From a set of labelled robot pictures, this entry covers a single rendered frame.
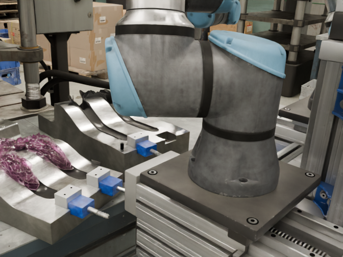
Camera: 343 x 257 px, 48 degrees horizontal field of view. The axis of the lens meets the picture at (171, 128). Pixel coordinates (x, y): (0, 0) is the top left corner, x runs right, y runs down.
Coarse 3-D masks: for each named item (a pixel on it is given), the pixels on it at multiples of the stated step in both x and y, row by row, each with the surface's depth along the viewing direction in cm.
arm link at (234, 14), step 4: (236, 0) 115; (236, 4) 115; (232, 8) 114; (236, 8) 115; (240, 8) 119; (228, 12) 115; (232, 12) 114; (236, 12) 116; (224, 16) 112; (228, 16) 115; (232, 16) 115; (236, 16) 116; (224, 20) 115; (228, 20) 116; (232, 20) 116; (236, 20) 117; (216, 24) 117
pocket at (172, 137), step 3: (165, 132) 121; (168, 132) 121; (156, 135) 118; (159, 135) 119; (162, 135) 120; (165, 135) 121; (168, 135) 121; (171, 135) 120; (174, 135) 119; (162, 138) 121; (165, 138) 122; (168, 138) 121; (171, 138) 120; (174, 138) 120; (165, 141) 120; (168, 141) 120; (171, 141) 118
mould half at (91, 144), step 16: (48, 112) 140; (64, 112) 124; (80, 112) 125; (96, 112) 128; (112, 112) 130; (48, 128) 135; (64, 128) 126; (80, 128) 120; (128, 128) 123; (160, 128) 123; (176, 128) 123; (80, 144) 121; (96, 144) 114; (112, 144) 110; (160, 144) 114; (176, 144) 119; (96, 160) 116; (112, 160) 110; (128, 160) 107; (144, 160) 111
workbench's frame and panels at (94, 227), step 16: (112, 208) 98; (80, 224) 92; (96, 224) 103; (112, 224) 107; (128, 224) 114; (64, 240) 97; (80, 240) 100; (96, 240) 106; (112, 240) 111; (128, 240) 116; (0, 256) 80; (16, 256) 82; (32, 256) 91; (48, 256) 95; (64, 256) 102; (80, 256) 104; (96, 256) 108; (112, 256) 113; (128, 256) 119
